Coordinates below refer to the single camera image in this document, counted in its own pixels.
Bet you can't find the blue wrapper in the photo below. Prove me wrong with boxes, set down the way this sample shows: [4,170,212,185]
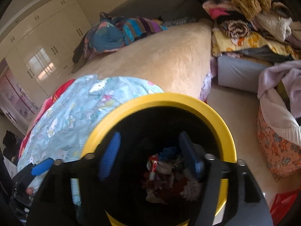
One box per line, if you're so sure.
[158,147,176,162]

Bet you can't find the trash inside bin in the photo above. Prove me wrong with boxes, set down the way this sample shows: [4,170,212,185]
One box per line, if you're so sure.
[143,148,201,204]

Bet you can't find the left hand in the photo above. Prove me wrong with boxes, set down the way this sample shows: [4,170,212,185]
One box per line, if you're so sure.
[26,187,35,196]

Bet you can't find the Hello Kitty light blue quilt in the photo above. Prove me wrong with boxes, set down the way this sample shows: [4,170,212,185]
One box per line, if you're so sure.
[17,75,163,171]

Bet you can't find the orange patterned laundry basket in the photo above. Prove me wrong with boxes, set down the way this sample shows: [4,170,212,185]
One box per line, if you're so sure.
[257,109,300,182]

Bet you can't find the black bin with yellow rim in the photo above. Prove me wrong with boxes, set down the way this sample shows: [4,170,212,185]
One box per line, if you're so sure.
[82,93,237,225]

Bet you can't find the red blanket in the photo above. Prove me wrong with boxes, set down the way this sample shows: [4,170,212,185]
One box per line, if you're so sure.
[18,79,75,158]

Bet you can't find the pink patterned sliding door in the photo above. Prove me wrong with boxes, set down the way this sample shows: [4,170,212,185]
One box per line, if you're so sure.
[1,68,39,123]

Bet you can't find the cream glossy wardrobe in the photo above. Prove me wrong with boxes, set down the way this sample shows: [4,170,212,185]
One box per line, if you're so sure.
[1,0,91,106]

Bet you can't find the dark brown garment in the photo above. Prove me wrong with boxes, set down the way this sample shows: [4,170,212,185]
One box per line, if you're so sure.
[71,36,87,74]

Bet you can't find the lavender towel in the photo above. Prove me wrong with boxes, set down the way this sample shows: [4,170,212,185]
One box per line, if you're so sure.
[257,60,300,118]

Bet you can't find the beige bed mattress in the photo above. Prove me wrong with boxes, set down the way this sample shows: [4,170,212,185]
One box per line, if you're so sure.
[59,19,213,101]

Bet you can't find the blue floral bundled blanket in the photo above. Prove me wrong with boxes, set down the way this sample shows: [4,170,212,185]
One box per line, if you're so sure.
[83,12,125,59]

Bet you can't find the striped colourful cloth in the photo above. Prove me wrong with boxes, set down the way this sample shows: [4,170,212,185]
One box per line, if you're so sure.
[122,17,167,45]

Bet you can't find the pile of clothes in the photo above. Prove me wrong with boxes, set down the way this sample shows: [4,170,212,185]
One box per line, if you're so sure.
[197,0,300,63]

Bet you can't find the grey headboard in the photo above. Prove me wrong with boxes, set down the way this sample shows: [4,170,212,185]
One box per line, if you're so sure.
[109,0,207,21]

